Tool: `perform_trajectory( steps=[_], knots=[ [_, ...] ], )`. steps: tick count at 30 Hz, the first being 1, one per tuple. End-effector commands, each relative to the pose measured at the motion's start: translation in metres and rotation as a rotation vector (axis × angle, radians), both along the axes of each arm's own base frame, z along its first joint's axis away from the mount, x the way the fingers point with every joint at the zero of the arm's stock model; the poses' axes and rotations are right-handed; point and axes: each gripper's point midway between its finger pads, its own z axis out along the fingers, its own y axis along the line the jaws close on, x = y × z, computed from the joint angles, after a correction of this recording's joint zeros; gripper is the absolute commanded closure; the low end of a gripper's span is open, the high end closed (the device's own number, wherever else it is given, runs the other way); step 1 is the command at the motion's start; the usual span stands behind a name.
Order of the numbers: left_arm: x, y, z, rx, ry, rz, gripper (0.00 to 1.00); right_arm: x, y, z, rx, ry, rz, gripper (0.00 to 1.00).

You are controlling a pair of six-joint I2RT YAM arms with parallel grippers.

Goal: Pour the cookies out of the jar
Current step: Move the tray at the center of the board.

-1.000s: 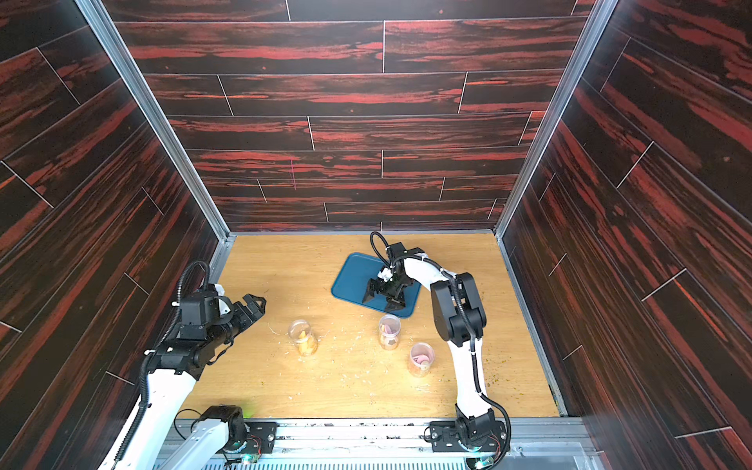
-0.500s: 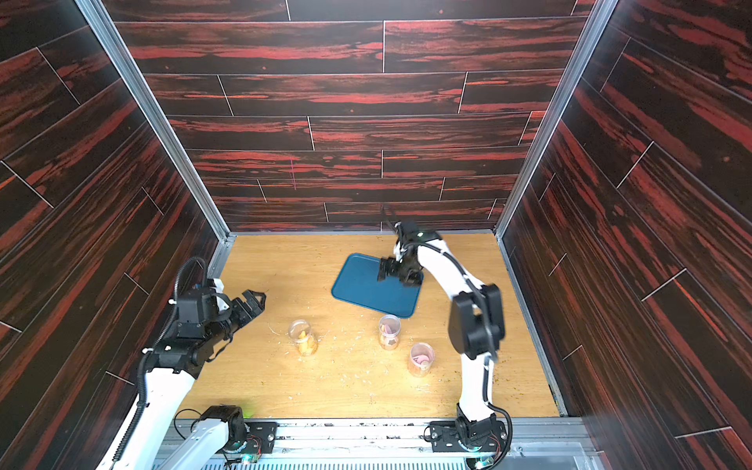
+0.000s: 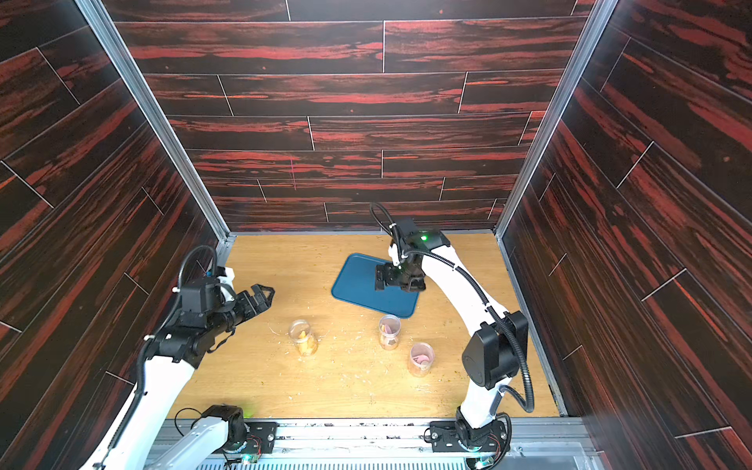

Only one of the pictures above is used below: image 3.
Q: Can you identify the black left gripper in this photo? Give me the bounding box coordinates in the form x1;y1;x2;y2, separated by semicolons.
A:
208;284;276;339

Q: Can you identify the clear jar with mixed cookies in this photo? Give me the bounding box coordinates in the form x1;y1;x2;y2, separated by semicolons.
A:
378;315;401;351

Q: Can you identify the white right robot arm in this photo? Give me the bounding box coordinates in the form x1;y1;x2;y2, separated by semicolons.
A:
376;225;535;434

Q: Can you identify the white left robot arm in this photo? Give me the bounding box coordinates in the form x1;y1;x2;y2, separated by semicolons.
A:
81;266;275;469

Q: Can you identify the clear jar with yellow cookies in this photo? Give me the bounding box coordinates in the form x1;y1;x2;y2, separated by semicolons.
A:
288;319;318;356

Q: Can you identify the clear jar with pink cookie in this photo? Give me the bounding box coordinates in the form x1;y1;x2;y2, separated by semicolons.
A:
407;343;436;377

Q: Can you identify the teal plastic tray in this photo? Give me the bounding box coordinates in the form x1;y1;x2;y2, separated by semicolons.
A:
331;254;419;318

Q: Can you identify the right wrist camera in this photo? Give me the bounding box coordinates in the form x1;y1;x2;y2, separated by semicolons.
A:
387;217;423;266

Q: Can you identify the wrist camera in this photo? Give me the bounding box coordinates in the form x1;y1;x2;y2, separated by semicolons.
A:
178;277;225;315
387;217;423;266

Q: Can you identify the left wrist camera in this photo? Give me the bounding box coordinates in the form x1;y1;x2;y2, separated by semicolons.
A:
178;277;225;315

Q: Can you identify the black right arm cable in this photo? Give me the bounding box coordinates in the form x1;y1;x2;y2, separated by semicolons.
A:
369;202;536;413

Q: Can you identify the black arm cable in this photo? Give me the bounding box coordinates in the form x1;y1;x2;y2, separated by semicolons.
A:
369;202;536;413
105;245;221;454

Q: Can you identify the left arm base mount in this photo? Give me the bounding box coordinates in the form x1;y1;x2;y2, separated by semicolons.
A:
190;405;279;463

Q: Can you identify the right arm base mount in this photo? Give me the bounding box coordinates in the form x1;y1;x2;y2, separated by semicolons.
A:
422;409;512;469

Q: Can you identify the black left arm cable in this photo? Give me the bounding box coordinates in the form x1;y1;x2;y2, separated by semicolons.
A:
105;245;221;454

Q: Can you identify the aluminium frame post left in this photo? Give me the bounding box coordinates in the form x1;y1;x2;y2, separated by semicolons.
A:
76;0;236;264

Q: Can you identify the aluminium frame post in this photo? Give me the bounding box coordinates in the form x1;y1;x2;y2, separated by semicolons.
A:
76;0;236;264
495;0;618;248

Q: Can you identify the aluminium frame post right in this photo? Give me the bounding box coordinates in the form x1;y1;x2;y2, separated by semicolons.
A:
495;0;618;248

